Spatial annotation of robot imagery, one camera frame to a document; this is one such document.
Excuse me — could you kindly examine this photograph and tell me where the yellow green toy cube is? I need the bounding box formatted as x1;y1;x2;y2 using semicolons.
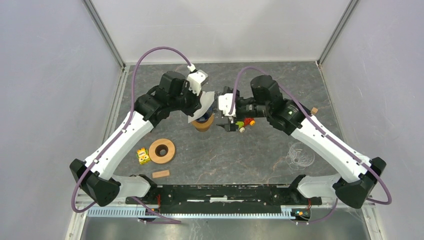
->
136;147;151;165

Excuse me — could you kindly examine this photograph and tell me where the white paper coffee filter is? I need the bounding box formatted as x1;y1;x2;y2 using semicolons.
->
188;91;215;123

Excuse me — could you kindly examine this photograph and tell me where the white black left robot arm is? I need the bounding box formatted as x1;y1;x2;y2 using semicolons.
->
69;70;209;207

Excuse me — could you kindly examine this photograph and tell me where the red toy brick car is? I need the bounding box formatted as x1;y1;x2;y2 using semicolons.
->
235;117;256;133

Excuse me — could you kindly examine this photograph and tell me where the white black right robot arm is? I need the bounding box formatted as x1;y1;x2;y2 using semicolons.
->
217;75;387;209

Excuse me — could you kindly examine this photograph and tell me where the small wooden rectangular block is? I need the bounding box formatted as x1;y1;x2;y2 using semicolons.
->
152;169;171;179

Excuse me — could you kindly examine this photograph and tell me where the clear glass coffee dripper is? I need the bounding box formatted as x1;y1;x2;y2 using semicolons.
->
285;142;316;171

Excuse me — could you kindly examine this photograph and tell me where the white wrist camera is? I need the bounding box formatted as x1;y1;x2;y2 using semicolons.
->
217;93;236;117
186;64;209;96

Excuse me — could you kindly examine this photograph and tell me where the wooden ring dripper stand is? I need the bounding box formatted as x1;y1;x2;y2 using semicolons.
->
191;114;215;133

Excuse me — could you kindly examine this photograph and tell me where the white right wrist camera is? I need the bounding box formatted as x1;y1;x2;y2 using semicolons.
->
217;93;236;117

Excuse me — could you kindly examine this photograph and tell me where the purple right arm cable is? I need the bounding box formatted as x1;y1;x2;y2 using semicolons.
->
229;65;393;226

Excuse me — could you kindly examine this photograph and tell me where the wooden ring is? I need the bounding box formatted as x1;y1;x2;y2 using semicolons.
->
148;138;176;165

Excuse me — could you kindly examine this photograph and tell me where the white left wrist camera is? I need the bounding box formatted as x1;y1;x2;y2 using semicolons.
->
186;64;209;96

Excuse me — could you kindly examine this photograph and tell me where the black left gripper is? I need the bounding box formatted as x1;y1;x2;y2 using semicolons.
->
169;83;203;117

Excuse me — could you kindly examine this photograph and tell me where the blue plastic coffee dripper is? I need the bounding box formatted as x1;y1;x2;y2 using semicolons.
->
196;112;213;123

